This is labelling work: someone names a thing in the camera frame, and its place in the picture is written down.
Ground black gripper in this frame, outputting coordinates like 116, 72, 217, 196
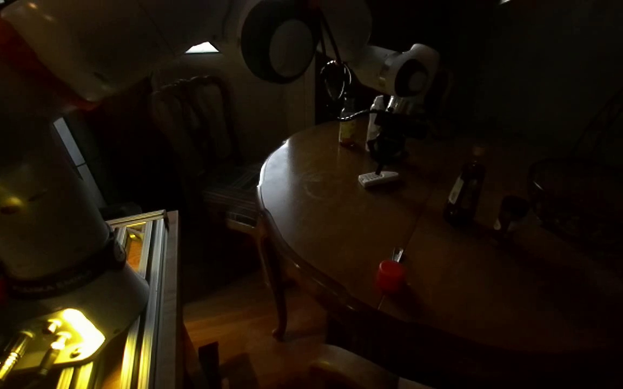
370, 97, 426, 175

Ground white remote control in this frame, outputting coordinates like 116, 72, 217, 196
357, 171, 401, 187

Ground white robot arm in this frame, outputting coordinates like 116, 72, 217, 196
0, 0, 440, 389

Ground tall white bottle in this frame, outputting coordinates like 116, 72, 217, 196
364, 95, 386, 153

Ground small clear bottle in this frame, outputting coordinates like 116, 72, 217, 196
337, 107, 360, 147

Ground dark bottle white cap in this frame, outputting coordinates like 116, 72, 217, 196
447, 147, 488, 226

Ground round wooden table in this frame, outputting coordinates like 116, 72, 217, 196
257, 123, 623, 389

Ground small dark jar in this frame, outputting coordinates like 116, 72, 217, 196
494, 195, 530, 237

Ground dark wooden chair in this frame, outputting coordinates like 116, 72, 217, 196
152, 76, 289, 338

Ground bright window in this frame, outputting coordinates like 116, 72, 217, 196
186, 41, 219, 56

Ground dark basket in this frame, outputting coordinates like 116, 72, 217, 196
528, 158, 623, 248

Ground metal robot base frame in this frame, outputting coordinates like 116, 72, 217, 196
57, 211, 185, 389

